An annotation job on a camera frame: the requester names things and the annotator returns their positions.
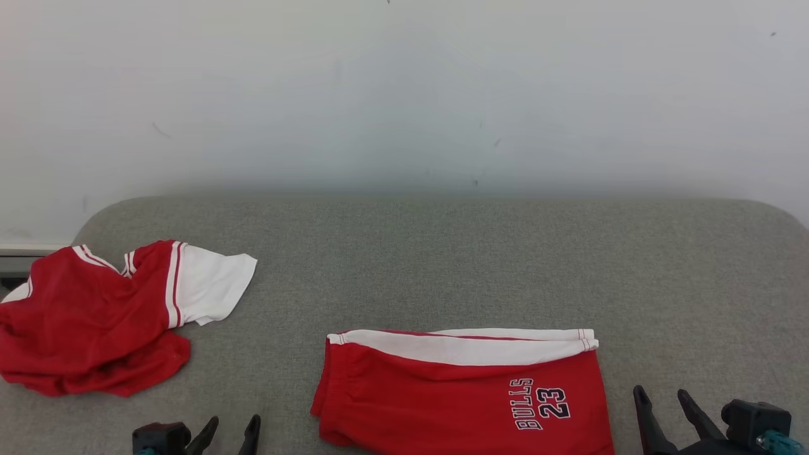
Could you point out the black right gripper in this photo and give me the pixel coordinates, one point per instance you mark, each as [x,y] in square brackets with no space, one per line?
[714,449]

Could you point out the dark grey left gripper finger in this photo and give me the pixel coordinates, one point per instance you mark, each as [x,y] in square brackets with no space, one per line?
[205,439]
[251,439]

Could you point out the red white basketball jersey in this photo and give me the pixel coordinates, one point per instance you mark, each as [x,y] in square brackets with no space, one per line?
[82,316]

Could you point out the red white basketball shorts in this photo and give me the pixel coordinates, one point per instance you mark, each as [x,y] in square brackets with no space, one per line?
[442,404]

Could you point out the white baseboard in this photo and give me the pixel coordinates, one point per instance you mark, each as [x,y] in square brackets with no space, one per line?
[31,247]

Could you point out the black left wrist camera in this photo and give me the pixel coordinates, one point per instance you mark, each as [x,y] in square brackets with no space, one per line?
[161,437]

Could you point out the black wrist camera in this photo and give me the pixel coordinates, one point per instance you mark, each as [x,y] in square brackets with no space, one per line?
[161,437]
[755,417]

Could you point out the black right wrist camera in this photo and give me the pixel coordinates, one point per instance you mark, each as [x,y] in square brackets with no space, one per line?
[755,417]

